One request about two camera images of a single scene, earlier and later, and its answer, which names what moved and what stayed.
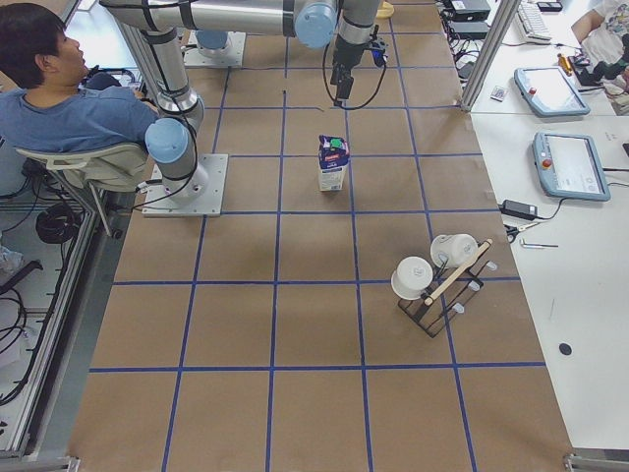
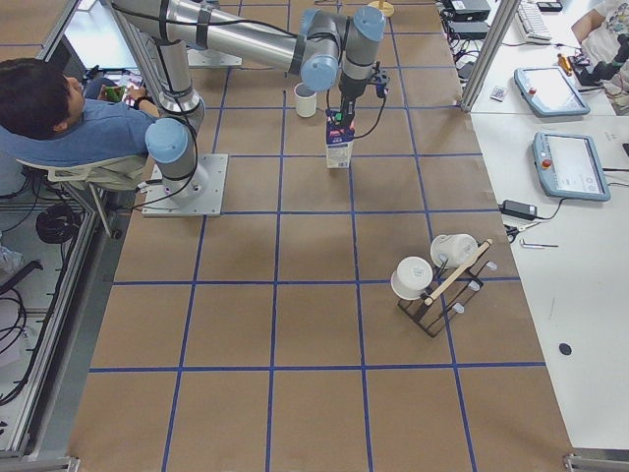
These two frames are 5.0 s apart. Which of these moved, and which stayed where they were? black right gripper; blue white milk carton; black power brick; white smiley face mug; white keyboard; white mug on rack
Moved: black right gripper; blue white milk carton
Stayed: white mug on rack; white smiley face mug; white keyboard; black power brick
